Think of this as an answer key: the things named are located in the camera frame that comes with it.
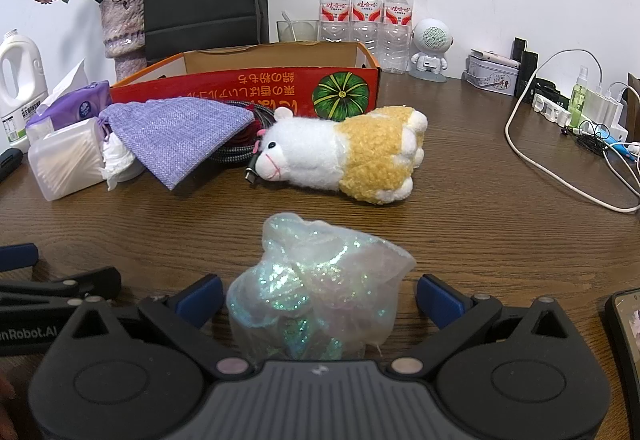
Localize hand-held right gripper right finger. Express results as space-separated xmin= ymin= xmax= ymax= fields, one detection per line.
xmin=389 ymin=273 xmax=570 ymax=380

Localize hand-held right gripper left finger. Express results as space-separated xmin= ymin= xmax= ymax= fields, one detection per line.
xmin=71 ymin=273 xmax=254 ymax=382

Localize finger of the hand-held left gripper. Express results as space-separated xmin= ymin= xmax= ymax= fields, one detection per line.
xmin=0 ymin=266 xmax=122 ymax=303
xmin=0 ymin=243 xmax=40 ymax=275

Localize translucent cotton swab box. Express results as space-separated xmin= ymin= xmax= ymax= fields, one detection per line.
xmin=27 ymin=117 xmax=109 ymax=202

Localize iridescent plastic bag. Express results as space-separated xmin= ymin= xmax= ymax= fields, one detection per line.
xmin=226 ymin=213 xmax=417 ymax=363

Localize white and yellow plush toy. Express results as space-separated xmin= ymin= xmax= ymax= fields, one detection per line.
xmin=255 ymin=105 xmax=429 ymax=206

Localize red cardboard box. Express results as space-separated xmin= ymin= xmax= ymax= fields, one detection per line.
xmin=109 ymin=42 xmax=382 ymax=123

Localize dark blue case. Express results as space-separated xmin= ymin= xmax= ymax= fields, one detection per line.
xmin=0 ymin=148 xmax=24 ymax=183

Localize crumpled white tissue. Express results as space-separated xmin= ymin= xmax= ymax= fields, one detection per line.
xmin=101 ymin=136 xmax=146 ymax=191

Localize purple tissue pack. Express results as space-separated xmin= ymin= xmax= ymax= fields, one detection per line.
xmin=25 ymin=57 xmax=112 ymax=141

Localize purple fabric pouch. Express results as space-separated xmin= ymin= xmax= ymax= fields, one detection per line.
xmin=97 ymin=96 xmax=257 ymax=191

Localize white detergent bottle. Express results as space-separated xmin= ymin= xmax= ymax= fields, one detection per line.
xmin=0 ymin=30 xmax=50 ymax=147

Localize black smartphone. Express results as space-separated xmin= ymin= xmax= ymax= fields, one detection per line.
xmin=603 ymin=288 xmax=640 ymax=409

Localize white tin box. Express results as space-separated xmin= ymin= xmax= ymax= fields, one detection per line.
xmin=461 ymin=48 xmax=521 ymax=97

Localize green spray bottle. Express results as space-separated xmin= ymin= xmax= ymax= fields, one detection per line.
xmin=567 ymin=66 xmax=591 ymax=129

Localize white charger block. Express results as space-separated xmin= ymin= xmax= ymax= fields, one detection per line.
xmin=579 ymin=86 xmax=629 ymax=141

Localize black upright box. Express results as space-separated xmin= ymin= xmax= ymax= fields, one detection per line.
xmin=512 ymin=36 xmax=539 ymax=96

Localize mottled purple vase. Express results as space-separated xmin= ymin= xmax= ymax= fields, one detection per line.
xmin=98 ymin=0 xmax=149 ymax=83

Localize white robot speaker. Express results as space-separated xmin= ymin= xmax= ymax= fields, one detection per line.
xmin=409 ymin=18 xmax=455 ymax=82

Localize brown paper bag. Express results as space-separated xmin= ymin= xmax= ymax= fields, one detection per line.
xmin=627 ymin=73 xmax=640 ymax=131

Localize clear water bottle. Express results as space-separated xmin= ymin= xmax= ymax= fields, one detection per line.
xmin=350 ymin=0 xmax=384 ymax=58
xmin=382 ymin=0 xmax=416 ymax=75
xmin=318 ymin=0 xmax=351 ymax=44

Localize glass cup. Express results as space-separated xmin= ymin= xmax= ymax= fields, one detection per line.
xmin=276 ymin=10 xmax=320 ymax=43

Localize braided black cable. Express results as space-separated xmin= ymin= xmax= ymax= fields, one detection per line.
xmin=207 ymin=102 xmax=282 ymax=183

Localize white cable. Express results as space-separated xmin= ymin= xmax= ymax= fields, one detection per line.
xmin=504 ymin=49 xmax=640 ymax=213

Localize tangled thin cables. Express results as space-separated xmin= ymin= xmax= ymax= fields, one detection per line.
xmin=562 ymin=122 xmax=640 ymax=163

